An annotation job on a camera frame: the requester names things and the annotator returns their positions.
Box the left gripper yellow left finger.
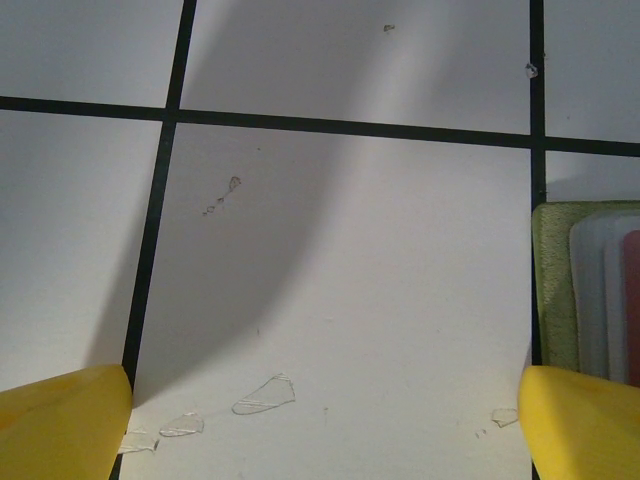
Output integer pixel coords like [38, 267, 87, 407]
[0, 364, 134, 480]

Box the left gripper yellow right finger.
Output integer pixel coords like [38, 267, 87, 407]
[518, 365, 640, 480]

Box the green felt card holder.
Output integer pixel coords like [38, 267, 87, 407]
[530, 199, 640, 389]

